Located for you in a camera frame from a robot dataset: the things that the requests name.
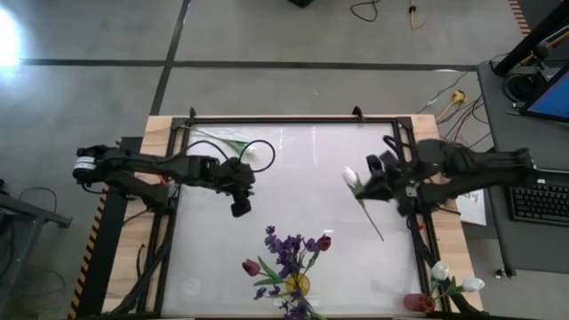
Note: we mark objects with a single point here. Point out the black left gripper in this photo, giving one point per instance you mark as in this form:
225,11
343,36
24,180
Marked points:
238,178

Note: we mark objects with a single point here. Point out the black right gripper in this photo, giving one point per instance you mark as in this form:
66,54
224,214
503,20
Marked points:
402,182

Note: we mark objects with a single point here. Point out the white artificial tulip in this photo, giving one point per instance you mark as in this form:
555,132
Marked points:
250,150
350,175
440,270
473,284

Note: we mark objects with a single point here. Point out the red artificial tulip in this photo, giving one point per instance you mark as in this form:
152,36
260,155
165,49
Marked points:
251,267
323,242

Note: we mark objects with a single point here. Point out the purple flower sprig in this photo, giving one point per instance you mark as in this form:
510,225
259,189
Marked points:
295,311
284,249

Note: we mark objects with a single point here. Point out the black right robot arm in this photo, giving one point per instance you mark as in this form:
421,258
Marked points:
471,164

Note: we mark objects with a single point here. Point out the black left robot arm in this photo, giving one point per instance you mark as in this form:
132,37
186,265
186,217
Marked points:
146,163

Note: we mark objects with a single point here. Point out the pink glass vase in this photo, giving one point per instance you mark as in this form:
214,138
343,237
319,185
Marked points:
415,303

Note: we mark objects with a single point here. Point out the yellow textured glass vase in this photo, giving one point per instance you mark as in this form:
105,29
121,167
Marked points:
298,284

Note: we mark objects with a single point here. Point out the wooden table board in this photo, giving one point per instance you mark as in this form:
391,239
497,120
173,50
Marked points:
153,129

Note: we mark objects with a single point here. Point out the white paper sheet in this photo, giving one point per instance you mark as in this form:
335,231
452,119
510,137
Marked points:
473,209

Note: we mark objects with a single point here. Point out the yellow power plug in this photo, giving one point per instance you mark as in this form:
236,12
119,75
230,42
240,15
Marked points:
459,97

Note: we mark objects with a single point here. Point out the grey side desk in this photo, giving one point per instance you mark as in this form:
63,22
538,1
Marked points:
502,133

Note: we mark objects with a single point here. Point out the black hazard striped base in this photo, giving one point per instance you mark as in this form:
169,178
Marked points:
102,249

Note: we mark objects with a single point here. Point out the black computer keyboard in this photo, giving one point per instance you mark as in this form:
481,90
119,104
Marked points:
540,204

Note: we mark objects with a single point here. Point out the grey metal stand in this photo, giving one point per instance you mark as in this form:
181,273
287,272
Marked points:
26,209

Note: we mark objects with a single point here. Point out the black support pole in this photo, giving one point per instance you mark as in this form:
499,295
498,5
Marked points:
529,40

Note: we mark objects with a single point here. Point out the orange striped floor strip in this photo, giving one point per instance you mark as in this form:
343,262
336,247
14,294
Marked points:
519,15

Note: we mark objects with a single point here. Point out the black aluminium table frame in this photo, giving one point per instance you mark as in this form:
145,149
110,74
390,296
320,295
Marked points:
289,120

